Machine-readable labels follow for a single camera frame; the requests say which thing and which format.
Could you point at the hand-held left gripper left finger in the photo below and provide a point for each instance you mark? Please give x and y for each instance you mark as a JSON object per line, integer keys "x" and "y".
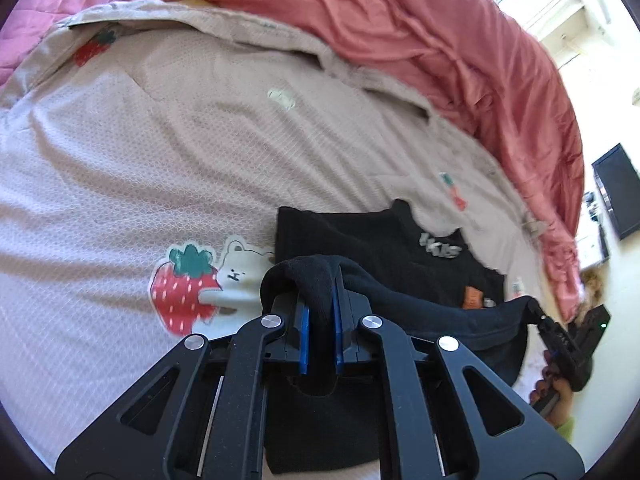
{"x": 303, "y": 335}

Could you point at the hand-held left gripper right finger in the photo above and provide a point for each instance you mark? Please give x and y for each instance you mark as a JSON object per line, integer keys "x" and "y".
{"x": 337, "y": 332}

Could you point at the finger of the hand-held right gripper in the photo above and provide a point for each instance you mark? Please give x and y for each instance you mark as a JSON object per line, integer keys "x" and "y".
{"x": 542, "y": 317}

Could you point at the black sweater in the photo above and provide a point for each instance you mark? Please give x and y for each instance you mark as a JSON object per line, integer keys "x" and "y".
{"x": 390, "y": 260}

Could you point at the person's right forearm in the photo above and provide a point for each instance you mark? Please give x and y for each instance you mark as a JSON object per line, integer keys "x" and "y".
{"x": 565, "y": 432}

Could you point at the person's right hand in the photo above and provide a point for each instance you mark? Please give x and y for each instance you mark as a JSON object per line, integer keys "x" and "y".
{"x": 555, "y": 392}

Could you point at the cluttered white cabinet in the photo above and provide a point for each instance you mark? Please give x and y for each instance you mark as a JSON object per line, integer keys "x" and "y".
{"x": 592, "y": 205}

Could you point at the black television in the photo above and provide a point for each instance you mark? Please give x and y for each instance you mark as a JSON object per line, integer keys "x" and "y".
{"x": 620, "y": 190}

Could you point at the printed strawberry bear quilt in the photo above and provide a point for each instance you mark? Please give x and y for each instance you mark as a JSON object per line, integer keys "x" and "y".
{"x": 150, "y": 160}

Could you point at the coral red duvet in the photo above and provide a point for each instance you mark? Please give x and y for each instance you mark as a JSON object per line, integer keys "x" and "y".
{"x": 425, "y": 60}

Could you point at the window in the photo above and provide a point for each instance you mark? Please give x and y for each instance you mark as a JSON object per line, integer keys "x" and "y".
{"x": 550, "y": 10}

